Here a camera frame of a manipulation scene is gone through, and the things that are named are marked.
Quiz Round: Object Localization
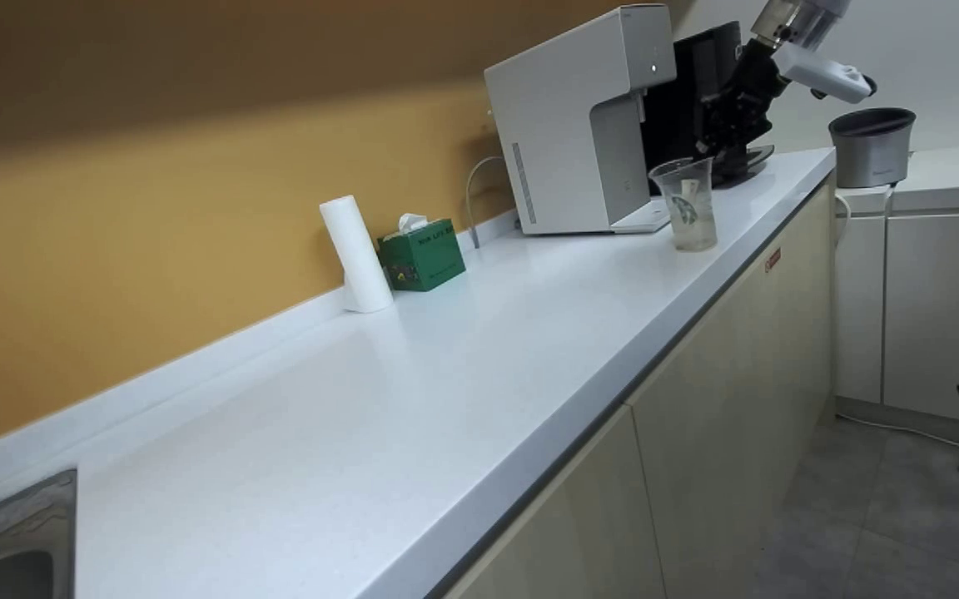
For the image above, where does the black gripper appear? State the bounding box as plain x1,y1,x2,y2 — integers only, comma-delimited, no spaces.
717,45,793,153

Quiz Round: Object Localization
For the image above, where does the clear plastic cup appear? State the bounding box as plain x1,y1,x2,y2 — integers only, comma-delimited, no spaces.
645,153,718,256

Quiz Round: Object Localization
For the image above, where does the white coffeemaker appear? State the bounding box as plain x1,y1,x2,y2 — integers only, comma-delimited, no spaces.
484,4,678,240

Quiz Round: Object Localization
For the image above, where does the grey metal pot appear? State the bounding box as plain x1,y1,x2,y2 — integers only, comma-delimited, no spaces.
826,108,918,194

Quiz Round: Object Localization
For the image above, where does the white cabinet door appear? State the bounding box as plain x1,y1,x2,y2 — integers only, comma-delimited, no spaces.
883,204,959,433
833,209,894,408

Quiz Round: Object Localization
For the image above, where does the beige cabinet door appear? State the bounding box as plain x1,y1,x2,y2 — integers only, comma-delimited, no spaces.
624,181,838,599
441,402,669,599

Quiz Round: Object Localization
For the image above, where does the green tissue box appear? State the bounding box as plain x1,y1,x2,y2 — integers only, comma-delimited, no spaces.
375,215,471,295

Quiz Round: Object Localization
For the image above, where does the white paper towel roll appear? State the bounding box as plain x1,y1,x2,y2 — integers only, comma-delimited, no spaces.
318,194,396,315

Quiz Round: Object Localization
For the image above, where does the steel sink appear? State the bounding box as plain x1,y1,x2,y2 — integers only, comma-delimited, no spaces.
0,466,81,599

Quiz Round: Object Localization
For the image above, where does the thin power cable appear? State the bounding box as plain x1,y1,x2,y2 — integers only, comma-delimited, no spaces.
462,150,510,231

